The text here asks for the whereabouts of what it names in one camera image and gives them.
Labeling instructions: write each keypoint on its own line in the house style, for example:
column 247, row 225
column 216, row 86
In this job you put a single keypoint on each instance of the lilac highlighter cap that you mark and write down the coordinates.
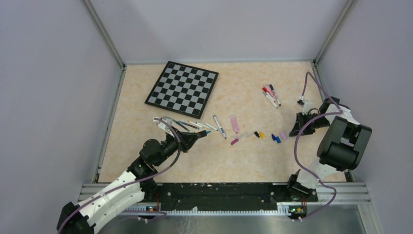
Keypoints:
column 283, row 135

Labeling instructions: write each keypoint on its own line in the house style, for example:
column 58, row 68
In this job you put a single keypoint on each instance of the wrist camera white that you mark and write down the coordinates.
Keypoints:
column 306, row 105
column 164, row 123

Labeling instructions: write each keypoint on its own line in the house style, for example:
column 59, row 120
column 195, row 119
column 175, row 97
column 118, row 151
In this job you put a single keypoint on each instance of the lilac highlighter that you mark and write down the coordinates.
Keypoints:
column 234, row 124

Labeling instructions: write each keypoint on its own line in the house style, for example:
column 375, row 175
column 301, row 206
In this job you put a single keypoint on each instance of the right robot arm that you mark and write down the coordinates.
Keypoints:
column 341, row 148

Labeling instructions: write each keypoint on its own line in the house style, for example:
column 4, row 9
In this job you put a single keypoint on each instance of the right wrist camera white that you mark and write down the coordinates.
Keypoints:
column 306, row 105

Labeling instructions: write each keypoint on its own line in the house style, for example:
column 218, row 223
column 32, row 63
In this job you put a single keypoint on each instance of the green gel pen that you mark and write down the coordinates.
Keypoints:
column 181, row 125

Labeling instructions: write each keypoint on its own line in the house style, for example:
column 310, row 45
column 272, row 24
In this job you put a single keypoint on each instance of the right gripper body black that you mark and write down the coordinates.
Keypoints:
column 319, row 122

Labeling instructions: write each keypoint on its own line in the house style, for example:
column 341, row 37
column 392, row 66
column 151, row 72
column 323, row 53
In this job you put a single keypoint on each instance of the white marker red cap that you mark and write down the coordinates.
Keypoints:
column 268, row 96

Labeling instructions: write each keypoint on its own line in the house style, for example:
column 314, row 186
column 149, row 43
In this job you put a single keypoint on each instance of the blue gel pen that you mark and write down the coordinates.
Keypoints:
column 189, row 125

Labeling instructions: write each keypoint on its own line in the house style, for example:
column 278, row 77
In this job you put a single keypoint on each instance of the thin marker pink cap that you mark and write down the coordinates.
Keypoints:
column 270, row 92

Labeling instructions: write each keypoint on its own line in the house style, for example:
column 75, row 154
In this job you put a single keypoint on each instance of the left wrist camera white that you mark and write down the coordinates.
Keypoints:
column 164, row 123

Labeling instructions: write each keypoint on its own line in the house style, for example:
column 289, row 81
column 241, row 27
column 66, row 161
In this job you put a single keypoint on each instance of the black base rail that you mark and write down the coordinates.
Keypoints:
column 223, row 197

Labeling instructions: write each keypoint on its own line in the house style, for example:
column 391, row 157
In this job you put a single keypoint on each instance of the black grey chessboard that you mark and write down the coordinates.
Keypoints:
column 183, row 89

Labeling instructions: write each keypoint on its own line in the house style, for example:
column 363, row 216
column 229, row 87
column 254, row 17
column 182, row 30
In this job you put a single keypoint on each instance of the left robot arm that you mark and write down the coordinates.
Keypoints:
column 132, row 186

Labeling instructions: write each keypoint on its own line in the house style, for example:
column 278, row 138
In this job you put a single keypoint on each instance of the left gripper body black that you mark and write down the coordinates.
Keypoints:
column 170, row 145

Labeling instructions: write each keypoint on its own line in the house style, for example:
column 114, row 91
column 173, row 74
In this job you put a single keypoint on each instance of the white marker blue cap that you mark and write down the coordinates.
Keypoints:
column 219, row 126

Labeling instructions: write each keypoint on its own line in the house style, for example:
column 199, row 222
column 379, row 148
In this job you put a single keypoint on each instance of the magenta marker cap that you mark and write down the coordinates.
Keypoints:
column 234, row 141

